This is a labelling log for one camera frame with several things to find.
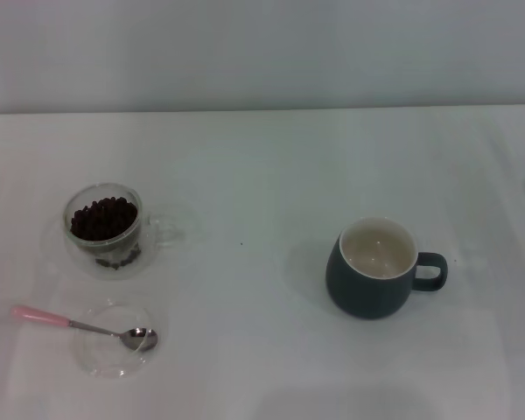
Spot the dark grey ceramic mug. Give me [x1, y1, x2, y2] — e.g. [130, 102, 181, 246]
[325, 215, 449, 320]

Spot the pink-handled metal spoon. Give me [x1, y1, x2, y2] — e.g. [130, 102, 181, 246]
[10, 304, 158, 354]

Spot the coffee bean pile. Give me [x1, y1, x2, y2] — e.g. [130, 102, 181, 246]
[69, 196, 142, 269]

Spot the clear glass saucer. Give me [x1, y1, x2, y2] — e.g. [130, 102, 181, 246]
[73, 297, 158, 380]

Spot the double-wall glass cup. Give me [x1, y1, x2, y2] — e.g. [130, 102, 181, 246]
[60, 182, 187, 281]

